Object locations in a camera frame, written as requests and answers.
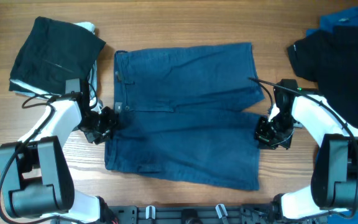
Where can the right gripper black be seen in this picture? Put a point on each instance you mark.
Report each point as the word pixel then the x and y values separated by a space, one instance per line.
pixel 264 140

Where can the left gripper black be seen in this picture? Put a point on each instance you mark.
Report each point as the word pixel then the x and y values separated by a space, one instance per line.
pixel 112 122

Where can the blue denim shorts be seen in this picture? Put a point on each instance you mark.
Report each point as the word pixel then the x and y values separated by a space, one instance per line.
pixel 183 115

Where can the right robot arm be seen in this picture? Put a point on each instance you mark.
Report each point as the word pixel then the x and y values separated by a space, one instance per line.
pixel 334 184

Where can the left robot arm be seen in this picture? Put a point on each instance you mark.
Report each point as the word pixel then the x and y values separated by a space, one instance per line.
pixel 35 181

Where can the folded black garment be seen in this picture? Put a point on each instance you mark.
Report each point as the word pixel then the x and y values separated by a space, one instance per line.
pixel 53 53

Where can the black t-shirt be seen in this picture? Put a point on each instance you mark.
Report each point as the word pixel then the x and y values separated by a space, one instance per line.
pixel 331 60

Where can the blue polo shirt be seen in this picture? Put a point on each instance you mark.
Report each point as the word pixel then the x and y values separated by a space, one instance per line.
pixel 347 17

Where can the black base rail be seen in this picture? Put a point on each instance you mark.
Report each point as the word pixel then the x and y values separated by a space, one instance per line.
pixel 203 215

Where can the right white rail clip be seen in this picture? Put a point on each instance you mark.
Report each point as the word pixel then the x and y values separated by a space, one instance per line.
pixel 221 211

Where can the white rail clip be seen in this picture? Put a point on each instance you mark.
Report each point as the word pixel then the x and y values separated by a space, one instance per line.
pixel 150 212
pixel 221 211

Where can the left white rail clip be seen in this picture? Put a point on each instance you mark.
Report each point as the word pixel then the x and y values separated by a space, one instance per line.
pixel 150 212

